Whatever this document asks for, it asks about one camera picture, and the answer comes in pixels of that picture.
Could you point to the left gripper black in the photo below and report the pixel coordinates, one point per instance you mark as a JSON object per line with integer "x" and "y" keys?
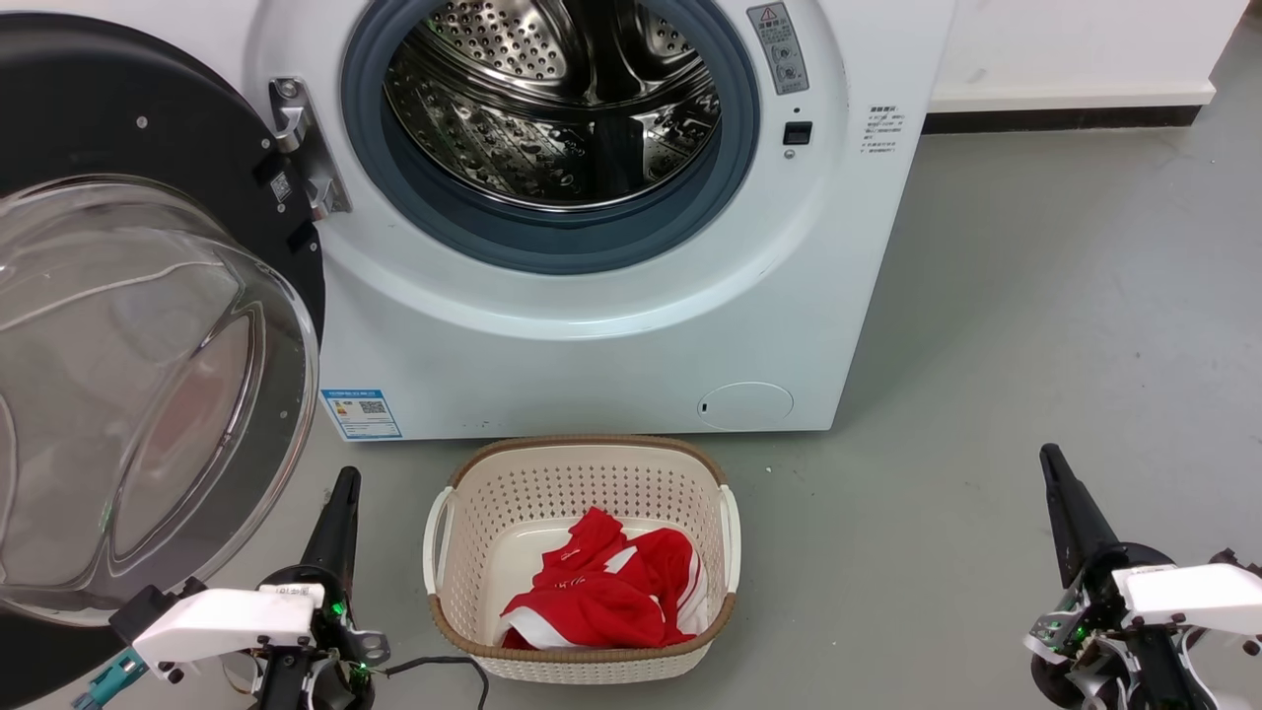
{"x": 340, "y": 641}

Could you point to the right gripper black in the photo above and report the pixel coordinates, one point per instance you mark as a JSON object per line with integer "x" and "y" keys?
{"x": 1104, "y": 641}

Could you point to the black round glass washer door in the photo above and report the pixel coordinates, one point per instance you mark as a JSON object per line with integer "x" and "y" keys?
{"x": 99, "y": 108}

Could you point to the white front-load washing machine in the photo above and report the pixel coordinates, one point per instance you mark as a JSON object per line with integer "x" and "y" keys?
{"x": 592, "y": 375}

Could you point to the metal door hinge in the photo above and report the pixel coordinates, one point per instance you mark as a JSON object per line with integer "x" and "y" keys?
{"x": 294, "y": 118}

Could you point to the blue energy label sticker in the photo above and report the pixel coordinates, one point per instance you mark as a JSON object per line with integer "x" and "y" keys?
{"x": 361, "y": 414}

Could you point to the beige perforated laundry basket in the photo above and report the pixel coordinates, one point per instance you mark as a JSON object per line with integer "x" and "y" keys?
{"x": 582, "y": 478}

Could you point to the red and white garment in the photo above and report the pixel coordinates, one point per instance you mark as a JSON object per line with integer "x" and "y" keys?
{"x": 601, "y": 592}

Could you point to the round white filter cover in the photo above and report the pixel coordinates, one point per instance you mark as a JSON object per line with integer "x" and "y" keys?
{"x": 746, "y": 405}

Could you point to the dark baseboard strip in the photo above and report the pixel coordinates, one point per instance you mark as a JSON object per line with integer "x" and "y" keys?
{"x": 1065, "y": 118}

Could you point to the steel perforated washer drum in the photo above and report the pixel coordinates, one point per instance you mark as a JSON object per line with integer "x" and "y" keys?
{"x": 552, "y": 118}

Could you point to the grey warning sticker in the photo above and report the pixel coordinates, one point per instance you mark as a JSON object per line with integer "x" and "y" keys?
{"x": 778, "y": 47}

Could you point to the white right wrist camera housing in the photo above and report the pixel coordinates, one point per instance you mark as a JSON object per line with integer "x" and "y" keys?
{"x": 1198, "y": 597}

